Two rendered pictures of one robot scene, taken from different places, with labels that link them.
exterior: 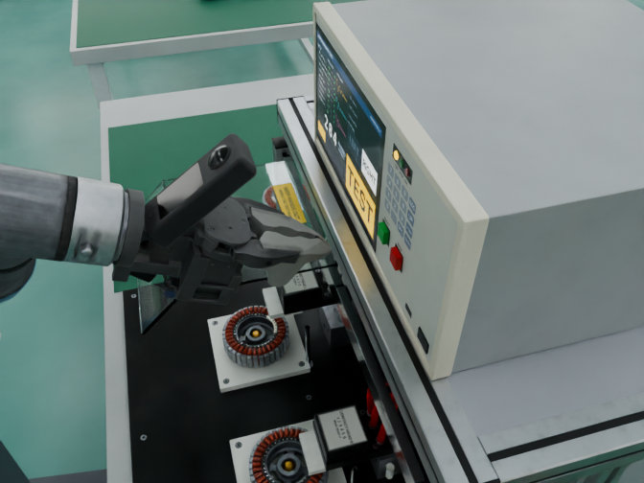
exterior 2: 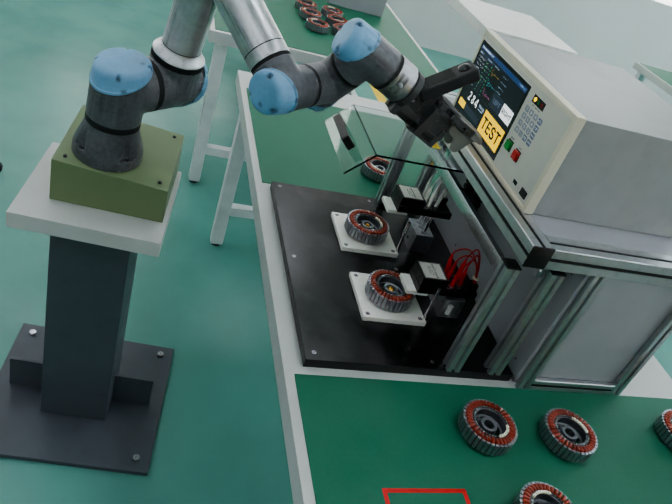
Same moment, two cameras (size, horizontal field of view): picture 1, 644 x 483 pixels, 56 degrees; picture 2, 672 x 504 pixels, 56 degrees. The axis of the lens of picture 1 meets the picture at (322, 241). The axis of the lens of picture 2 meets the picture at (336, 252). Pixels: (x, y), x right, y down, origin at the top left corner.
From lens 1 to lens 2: 0.79 m
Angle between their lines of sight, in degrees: 10
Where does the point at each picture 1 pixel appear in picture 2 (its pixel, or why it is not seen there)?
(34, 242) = (384, 71)
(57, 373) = not seen: hidden behind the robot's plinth
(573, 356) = (589, 228)
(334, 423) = (428, 267)
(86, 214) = (406, 68)
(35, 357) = not seen: hidden behind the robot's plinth
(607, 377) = (604, 238)
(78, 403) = (134, 297)
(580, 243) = (614, 155)
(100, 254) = (402, 90)
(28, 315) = not seen: hidden behind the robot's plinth
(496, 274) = (576, 155)
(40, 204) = (393, 55)
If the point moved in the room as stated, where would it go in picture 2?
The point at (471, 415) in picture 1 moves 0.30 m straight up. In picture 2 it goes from (541, 228) to (632, 78)
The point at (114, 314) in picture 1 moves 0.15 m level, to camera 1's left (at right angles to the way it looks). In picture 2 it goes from (263, 193) to (208, 176)
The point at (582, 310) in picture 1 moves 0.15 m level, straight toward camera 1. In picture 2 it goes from (600, 201) to (577, 223)
